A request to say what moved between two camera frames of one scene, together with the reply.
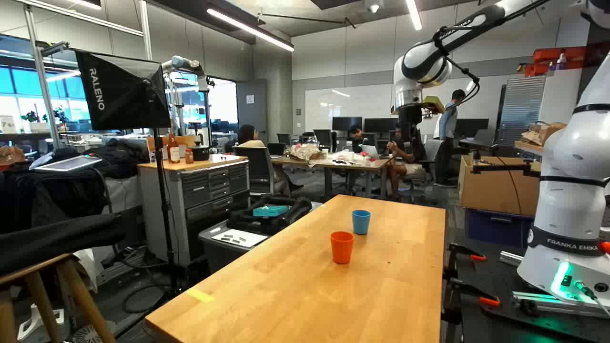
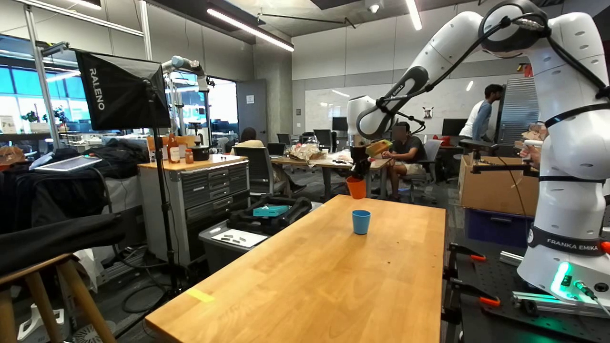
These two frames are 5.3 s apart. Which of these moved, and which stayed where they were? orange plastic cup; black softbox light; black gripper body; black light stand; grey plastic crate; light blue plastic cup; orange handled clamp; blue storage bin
Moved: black gripper body; orange plastic cup
Stayed: black light stand; grey plastic crate; black softbox light; light blue plastic cup; orange handled clamp; blue storage bin
